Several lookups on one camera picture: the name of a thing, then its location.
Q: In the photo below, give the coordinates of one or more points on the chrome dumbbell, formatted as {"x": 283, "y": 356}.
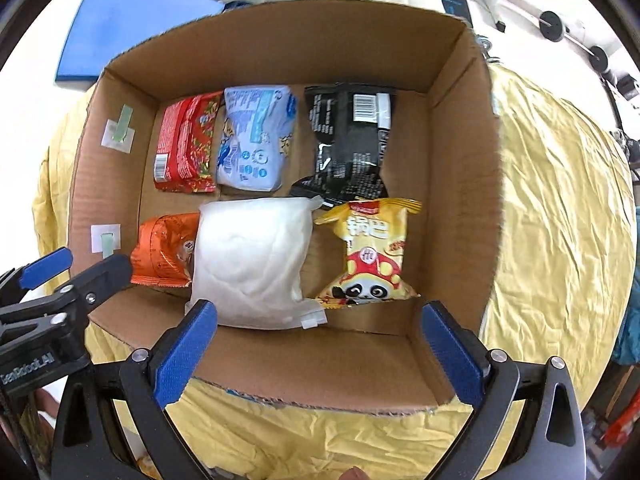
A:
{"x": 486, "y": 47}

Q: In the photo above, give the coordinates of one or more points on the person's right hand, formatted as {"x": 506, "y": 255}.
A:
{"x": 353, "y": 473}

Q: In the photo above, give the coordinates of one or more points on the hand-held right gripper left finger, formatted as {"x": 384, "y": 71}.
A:
{"x": 185, "y": 355}

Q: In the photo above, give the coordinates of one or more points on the white soft packet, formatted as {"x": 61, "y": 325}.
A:
{"x": 250, "y": 260}

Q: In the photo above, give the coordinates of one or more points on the yellow tablecloth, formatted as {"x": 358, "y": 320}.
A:
{"x": 550, "y": 210}

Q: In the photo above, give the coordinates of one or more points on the red snack packet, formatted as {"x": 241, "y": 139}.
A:
{"x": 185, "y": 145}

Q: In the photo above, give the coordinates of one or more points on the light blue tissue packet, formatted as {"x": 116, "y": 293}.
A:
{"x": 255, "y": 140}

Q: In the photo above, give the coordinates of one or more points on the orange snack packet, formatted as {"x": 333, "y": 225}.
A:
{"x": 160, "y": 255}

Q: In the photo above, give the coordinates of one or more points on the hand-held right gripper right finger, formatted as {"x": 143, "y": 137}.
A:
{"x": 450, "y": 355}

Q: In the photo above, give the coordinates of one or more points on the blue foam mat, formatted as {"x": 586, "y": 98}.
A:
{"x": 130, "y": 25}

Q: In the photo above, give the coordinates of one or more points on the cardboard box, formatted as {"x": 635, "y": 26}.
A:
{"x": 450, "y": 160}

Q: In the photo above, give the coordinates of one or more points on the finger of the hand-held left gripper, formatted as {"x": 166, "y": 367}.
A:
{"x": 105, "y": 272}
{"x": 47, "y": 266}

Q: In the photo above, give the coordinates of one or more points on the black snack packet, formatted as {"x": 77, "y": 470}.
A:
{"x": 345, "y": 145}

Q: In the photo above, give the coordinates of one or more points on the yellow snack packet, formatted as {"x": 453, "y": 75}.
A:
{"x": 372, "y": 250}

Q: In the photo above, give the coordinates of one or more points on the short barbell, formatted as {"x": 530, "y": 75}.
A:
{"x": 552, "y": 25}

